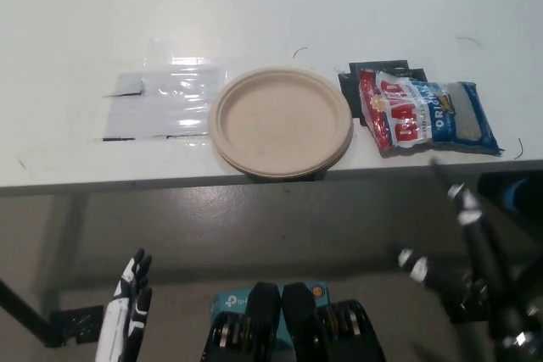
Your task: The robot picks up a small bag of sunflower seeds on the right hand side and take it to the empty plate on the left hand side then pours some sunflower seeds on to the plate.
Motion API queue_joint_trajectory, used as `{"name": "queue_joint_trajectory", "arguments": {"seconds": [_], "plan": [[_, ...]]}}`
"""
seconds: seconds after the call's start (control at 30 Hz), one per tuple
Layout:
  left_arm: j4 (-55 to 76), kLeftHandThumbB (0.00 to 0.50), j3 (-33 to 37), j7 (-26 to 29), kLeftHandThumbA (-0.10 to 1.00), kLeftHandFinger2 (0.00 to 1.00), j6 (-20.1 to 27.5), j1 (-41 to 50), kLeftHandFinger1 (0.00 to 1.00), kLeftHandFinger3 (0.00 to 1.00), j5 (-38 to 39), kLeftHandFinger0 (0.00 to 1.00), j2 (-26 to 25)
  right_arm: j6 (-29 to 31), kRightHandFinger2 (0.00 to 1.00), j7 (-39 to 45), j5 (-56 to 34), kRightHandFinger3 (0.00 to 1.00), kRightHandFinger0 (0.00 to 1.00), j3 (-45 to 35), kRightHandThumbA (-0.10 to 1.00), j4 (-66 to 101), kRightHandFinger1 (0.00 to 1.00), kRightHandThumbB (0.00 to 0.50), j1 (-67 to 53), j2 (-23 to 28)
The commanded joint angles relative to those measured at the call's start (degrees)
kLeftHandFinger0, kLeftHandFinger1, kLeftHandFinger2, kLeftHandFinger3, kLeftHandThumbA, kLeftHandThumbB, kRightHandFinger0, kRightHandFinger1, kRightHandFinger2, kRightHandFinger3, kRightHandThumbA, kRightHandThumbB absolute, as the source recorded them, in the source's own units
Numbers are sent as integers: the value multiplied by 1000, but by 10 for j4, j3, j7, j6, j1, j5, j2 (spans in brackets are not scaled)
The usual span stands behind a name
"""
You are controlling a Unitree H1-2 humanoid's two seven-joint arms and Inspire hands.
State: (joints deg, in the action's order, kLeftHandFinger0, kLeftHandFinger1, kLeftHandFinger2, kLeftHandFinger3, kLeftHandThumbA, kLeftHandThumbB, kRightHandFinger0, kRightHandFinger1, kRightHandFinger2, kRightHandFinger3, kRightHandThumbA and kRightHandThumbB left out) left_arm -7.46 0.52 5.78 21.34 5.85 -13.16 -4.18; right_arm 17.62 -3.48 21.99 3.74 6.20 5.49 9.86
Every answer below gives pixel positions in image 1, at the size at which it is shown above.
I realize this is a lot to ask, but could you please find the beige paper plate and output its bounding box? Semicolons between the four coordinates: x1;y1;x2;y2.
207;65;354;175
216;124;355;180

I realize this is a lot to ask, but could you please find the blue and black object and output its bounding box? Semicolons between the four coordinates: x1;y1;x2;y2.
477;173;543;213

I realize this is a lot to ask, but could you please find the black table foot plate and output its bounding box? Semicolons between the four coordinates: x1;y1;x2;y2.
443;289;493;324
48;305;107;346

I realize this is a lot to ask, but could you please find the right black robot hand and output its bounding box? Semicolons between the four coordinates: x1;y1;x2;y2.
394;157;543;362

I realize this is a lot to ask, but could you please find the robot body with teal top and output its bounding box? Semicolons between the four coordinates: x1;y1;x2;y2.
199;280;387;362

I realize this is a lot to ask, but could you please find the black table leg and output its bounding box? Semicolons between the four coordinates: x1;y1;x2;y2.
0;279;59;348

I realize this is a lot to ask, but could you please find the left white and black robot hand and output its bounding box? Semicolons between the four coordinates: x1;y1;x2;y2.
95;248;154;362

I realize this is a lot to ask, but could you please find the clear plastic sheet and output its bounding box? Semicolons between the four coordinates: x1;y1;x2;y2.
101;56;226;142

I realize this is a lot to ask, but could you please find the David sunflower seeds bag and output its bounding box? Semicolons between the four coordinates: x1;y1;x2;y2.
358;68;505;159

